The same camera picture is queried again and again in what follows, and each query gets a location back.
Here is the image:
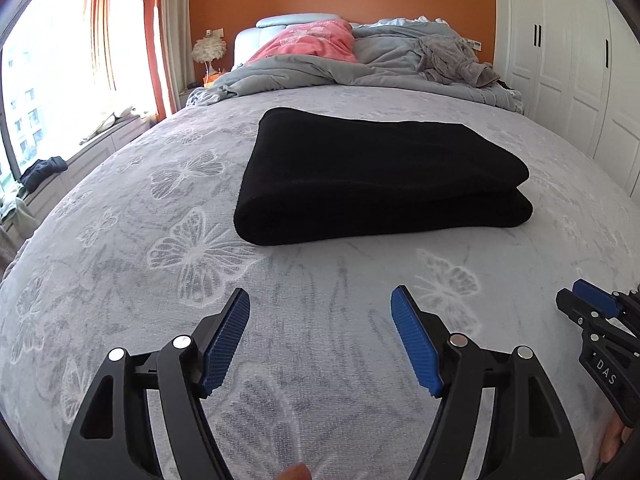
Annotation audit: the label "person's right hand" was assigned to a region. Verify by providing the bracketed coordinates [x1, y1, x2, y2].
[600, 407, 628, 462]

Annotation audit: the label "dark blue cloth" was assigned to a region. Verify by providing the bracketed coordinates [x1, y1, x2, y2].
[20, 156, 69, 194]

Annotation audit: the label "pink pillow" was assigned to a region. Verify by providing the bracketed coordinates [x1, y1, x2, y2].
[245, 19, 360, 66]

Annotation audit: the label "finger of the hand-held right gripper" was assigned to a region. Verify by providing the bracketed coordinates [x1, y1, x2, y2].
[556, 280, 626, 333]
[577, 330, 640, 413]

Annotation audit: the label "white window seat cabinet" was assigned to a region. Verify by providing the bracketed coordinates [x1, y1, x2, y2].
[20, 110, 168, 211]

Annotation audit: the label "orange curtain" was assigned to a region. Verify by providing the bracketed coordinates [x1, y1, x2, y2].
[82, 0, 177, 122]

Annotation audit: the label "grey duvet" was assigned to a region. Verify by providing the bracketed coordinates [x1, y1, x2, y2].
[187, 17, 526, 113]

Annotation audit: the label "pale blue padded headboard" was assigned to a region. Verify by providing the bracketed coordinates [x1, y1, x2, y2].
[234, 10, 362, 68]

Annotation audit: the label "pale green cloth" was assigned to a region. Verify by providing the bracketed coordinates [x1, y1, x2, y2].
[0, 195, 40, 241]

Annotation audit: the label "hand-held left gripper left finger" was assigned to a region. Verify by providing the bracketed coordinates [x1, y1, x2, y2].
[57, 288, 251, 480]

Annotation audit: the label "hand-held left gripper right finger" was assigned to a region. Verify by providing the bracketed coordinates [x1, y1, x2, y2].
[390, 285, 586, 480]

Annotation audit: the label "window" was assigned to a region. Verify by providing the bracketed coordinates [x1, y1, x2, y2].
[0, 0, 166, 181]

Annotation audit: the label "white feather lamp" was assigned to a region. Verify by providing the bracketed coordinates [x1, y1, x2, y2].
[192, 35, 229, 80]

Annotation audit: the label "white wardrobe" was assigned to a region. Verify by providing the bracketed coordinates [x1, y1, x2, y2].
[492, 0, 640, 186]

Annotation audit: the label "grey crumpled garment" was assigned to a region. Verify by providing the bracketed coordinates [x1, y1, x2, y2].
[417, 35, 502, 88]

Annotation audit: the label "grey butterfly print bed blanket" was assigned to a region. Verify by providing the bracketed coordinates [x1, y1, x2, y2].
[0, 82, 640, 480]

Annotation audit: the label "person's left hand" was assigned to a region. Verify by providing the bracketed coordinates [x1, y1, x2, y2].
[277, 462, 312, 480]

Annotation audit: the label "black pants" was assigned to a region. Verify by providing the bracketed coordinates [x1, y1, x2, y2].
[234, 106, 532, 247]

